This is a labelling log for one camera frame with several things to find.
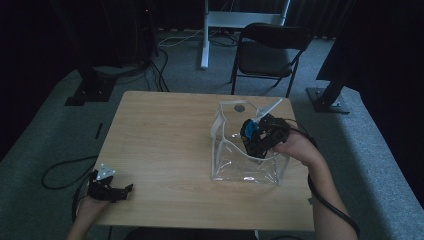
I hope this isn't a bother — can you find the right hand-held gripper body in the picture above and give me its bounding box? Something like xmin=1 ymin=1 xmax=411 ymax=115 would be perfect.
xmin=253 ymin=114 xmax=292 ymax=158

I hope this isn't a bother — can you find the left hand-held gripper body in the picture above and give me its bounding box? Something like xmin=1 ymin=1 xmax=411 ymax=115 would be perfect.
xmin=87 ymin=163 xmax=117 ymax=202

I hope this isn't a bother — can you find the clear plastic bag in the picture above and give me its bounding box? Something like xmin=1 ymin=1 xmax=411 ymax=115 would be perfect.
xmin=210 ymin=97 xmax=290 ymax=186

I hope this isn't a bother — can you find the person's left hand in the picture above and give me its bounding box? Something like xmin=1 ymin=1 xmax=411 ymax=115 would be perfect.
xmin=78 ymin=195 xmax=112 ymax=218

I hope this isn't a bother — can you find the person's right hand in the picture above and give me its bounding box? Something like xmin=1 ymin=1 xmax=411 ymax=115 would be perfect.
xmin=272 ymin=129 xmax=324 ymax=168

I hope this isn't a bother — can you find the black metal stand base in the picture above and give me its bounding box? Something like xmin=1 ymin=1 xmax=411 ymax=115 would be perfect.
xmin=64 ymin=64 xmax=118 ymax=107
xmin=305 ymin=63 xmax=354 ymax=115

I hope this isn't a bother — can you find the black folding chair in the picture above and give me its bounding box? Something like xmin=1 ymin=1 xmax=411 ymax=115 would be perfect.
xmin=229 ymin=22 xmax=314 ymax=98

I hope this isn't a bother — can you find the person's dark clothing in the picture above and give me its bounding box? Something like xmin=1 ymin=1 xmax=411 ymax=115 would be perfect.
xmin=124 ymin=227 xmax=259 ymax=240

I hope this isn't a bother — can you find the dark curtain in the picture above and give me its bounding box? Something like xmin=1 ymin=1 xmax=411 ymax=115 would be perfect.
xmin=315 ymin=0 xmax=424 ymax=206

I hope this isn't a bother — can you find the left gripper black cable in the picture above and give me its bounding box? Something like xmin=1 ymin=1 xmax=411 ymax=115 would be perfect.
xmin=70 ymin=173 xmax=96 ymax=224

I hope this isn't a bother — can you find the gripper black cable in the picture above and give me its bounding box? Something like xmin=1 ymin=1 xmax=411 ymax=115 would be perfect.
xmin=279 ymin=117 xmax=362 ymax=239
xmin=70 ymin=173 xmax=96 ymax=224

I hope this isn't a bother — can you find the black looped floor cable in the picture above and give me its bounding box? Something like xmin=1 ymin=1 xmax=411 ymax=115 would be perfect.
xmin=41 ymin=155 xmax=99 ymax=191

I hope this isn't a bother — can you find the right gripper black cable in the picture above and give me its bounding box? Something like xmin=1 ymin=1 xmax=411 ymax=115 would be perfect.
xmin=279 ymin=117 xmax=362 ymax=239

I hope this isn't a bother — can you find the black floor cable bundle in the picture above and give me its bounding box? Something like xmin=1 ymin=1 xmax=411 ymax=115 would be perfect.
xmin=114 ymin=46 xmax=171 ymax=93

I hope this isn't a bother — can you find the white floor cable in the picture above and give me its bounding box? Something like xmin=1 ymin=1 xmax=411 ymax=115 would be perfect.
xmin=158 ymin=28 xmax=205 ymax=47

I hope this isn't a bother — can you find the white desk frame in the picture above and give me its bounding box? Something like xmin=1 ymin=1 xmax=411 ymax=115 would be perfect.
xmin=200 ymin=0 xmax=291 ymax=70

